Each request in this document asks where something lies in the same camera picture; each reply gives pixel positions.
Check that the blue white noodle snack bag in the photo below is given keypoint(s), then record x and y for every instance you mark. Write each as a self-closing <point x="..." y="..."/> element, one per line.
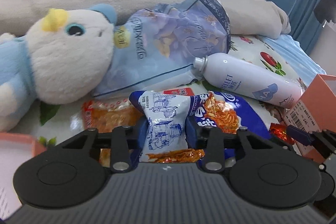
<point x="175" y="122"/>

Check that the white blue plush toy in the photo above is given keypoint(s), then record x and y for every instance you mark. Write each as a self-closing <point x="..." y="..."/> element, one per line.
<point x="61" y="58"/>

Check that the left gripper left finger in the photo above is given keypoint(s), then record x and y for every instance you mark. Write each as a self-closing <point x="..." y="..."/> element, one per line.
<point x="79" y="168"/>

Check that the orange spicy strip packet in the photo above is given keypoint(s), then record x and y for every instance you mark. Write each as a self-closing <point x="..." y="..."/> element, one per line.
<point x="105" y="116"/>

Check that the white spray bottle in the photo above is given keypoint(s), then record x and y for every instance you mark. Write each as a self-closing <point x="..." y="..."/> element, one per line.
<point x="241" y="77"/>

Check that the shiny red foil packet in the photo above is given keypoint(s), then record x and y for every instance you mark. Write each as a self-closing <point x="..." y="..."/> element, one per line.
<point x="279" y="131"/>

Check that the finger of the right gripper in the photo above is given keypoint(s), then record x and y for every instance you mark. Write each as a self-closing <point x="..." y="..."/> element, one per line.
<point x="299" y="135"/>

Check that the orange box lid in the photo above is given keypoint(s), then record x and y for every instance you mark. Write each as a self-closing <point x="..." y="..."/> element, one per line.
<point x="15" y="150"/>

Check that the blue curtain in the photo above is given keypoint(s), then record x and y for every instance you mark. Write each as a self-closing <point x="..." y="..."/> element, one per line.
<point x="305" y="28"/>

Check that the blue tissue pack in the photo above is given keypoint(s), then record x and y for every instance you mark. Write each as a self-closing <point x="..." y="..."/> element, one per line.
<point x="155" y="49"/>

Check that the orange storage box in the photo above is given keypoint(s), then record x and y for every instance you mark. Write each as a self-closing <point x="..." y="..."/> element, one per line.
<point x="315" y="110"/>

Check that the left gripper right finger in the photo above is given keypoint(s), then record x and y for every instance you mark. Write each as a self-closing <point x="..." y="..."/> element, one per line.
<point x="260" y="171"/>

